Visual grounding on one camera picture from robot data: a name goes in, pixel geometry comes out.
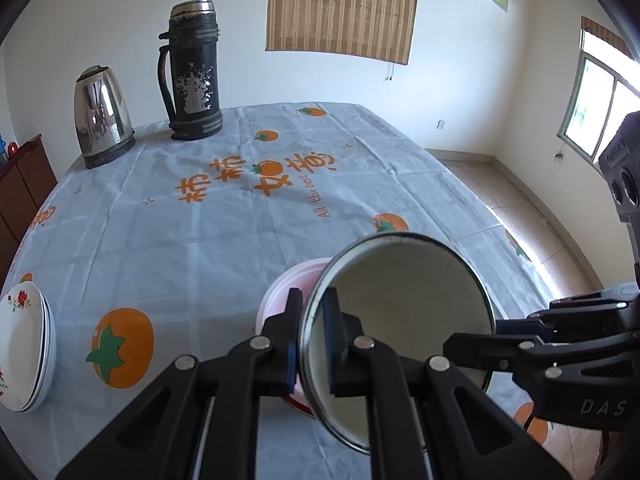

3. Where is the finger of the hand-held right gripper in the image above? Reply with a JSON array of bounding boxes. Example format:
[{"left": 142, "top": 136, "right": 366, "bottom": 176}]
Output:
[
  {"left": 495, "top": 285, "right": 640, "bottom": 336},
  {"left": 442, "top": 327, "right": 628, "bottom": 386}
]

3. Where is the white enamel bowl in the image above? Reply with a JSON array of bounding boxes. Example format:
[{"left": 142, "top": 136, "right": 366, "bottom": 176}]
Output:
[{"left": 299, "top": 232, "right": 497, "bottom": 456}]

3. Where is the stack of white floral plates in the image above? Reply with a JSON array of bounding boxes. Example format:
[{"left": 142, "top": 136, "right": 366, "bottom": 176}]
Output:
[{"left": 0, "top": 281, "right": 51, "bottom": 408}]

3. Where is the brown window valance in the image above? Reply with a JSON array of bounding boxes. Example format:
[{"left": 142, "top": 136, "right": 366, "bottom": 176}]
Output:
[{"left": 580, "top": 16, "right": 633, "bottom": 57}]

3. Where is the pink floral plate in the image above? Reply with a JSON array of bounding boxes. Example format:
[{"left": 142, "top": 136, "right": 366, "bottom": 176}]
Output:
[{"left": 20, "top": 297, "right": 57, "bottom": 413}]

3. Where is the brown wooden sideboard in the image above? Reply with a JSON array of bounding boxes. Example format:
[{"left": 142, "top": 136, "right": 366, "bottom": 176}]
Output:
[{"left": 0, "top": 134, "right": 58, "bottom": 261}]

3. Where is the red plastic bowl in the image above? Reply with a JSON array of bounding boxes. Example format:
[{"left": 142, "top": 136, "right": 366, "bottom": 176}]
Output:
[{"left": 254, "top": 257, "right": 331, "bottom": 421}]

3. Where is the black thermos flask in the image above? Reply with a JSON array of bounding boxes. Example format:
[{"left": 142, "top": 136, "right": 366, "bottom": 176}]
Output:
[{"left": 158, "top": 0, "right": 224, "bottom": 141}]

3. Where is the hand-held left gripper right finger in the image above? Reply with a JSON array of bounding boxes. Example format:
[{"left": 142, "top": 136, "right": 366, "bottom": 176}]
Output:
[{"left": 322, "top": 287, "right": 571, "bottom": 480}]

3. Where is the bamboo window blind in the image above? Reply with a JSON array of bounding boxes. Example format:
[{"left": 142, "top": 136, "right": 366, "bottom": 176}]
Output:
[{"left": 266, "top": 0, "right": 422, "bottom": 66}]

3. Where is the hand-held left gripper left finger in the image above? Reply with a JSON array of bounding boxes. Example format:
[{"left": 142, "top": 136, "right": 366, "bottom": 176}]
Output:
[{"left": 55, "top": 287, "right": 304, "bottom": 480}]

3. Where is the stainless steel electric kettle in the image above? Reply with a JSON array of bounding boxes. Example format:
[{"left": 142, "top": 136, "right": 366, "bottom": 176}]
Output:
[{"left": 74, "top": 65, "right": 137, "bottom": 169}]

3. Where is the blue persimmon print tablecloth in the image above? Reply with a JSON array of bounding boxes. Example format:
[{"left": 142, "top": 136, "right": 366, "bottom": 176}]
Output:
[{"left": 0, "top": 102, "right": 556, "bottom": 480}]

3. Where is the window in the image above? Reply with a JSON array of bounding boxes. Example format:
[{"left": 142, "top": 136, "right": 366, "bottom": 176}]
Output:
[{"left": 556, "top": 35, "right": 640, "bottom": 161}]

